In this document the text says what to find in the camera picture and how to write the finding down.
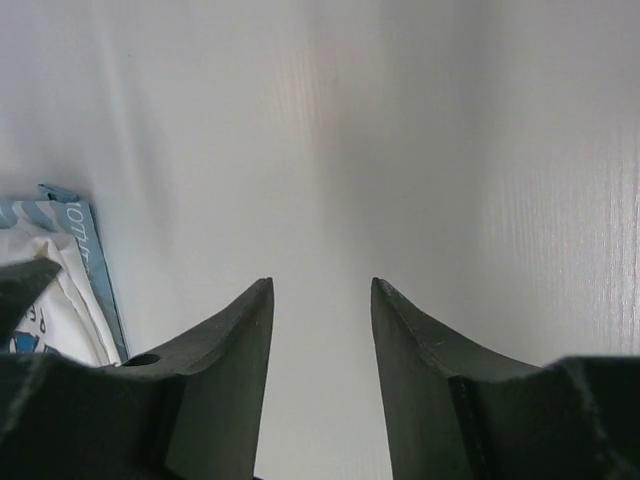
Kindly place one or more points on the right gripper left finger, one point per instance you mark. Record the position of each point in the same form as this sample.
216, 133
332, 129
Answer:
187, 409

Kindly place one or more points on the blue printed t shirt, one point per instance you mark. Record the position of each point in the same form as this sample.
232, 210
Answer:
59, 211

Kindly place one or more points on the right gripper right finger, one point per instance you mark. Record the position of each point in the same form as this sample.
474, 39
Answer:
457, 410

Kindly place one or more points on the white t shirt flower print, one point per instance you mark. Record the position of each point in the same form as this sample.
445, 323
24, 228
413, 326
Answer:
66, 319

